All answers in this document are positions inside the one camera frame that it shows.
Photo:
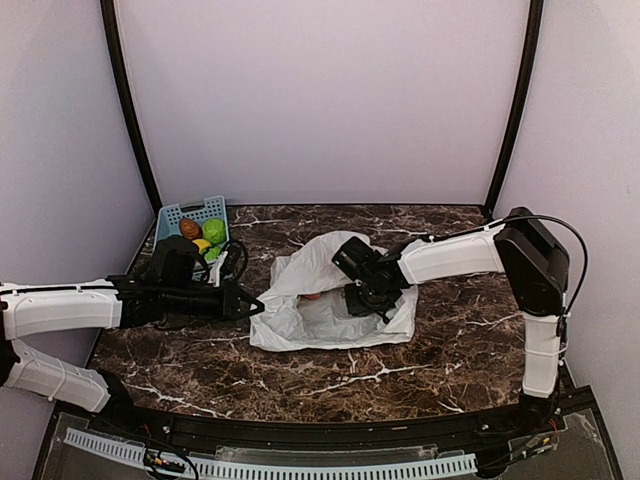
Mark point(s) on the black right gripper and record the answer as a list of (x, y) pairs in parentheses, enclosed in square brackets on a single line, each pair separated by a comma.
[(355, 305)]

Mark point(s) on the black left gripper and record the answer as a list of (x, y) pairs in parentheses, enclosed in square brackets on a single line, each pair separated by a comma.
[(230, 298)]

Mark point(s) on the white plastic bag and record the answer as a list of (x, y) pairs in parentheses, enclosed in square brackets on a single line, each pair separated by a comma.
[(291, 323)]

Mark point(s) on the brown potato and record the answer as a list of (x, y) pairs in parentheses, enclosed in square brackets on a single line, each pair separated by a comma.
[(190, 229)]

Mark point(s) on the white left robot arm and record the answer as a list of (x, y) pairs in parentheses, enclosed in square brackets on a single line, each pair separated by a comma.
[(177, 279)]

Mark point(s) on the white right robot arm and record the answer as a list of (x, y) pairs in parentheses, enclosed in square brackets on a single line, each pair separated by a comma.
[(385, 276)]

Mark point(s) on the green fruit with dark patch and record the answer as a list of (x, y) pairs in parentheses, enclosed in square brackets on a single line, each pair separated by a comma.
[(212, 253)]

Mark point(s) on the green round fruit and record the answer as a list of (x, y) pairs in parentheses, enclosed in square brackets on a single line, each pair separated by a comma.
[(214, 230)]

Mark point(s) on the yellow lemon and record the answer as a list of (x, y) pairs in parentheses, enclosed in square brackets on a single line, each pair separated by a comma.
[(202, 244)]

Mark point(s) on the light blue plastic basket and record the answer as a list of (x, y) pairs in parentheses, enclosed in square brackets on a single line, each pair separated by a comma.
[(169, 216)]

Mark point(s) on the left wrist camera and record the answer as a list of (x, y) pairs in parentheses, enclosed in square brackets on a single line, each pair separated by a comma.
[(230, 264)]

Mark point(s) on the black front rail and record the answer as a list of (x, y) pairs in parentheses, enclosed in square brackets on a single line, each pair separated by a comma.
[(190, 432)]

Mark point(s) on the grey slotted cable duct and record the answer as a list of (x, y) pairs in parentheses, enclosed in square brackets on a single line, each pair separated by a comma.
[(245, 463)]

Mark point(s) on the black left corner post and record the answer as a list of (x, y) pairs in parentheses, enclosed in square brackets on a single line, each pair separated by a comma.
[(125, 97)]

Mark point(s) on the black corner post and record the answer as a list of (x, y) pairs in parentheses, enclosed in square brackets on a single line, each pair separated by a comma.
[(515, 100), (125, 97)]

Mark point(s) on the black right corner post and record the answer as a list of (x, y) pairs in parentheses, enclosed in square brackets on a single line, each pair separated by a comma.
[(515, 100)]

